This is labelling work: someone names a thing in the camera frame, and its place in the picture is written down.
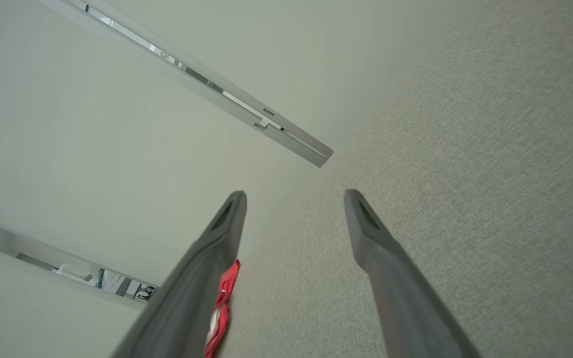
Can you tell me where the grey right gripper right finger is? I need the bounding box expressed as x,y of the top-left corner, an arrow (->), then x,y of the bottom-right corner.
344,189 -> 482,358

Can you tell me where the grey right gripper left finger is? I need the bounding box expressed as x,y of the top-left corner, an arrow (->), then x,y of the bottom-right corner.
111,190 -> 247,358

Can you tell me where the red basketball jersey with numbers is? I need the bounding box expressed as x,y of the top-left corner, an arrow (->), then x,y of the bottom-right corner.
203,259 -> 241,358

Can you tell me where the grey double partition post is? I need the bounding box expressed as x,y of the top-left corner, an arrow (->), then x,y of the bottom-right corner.
38,0 -> 334,168

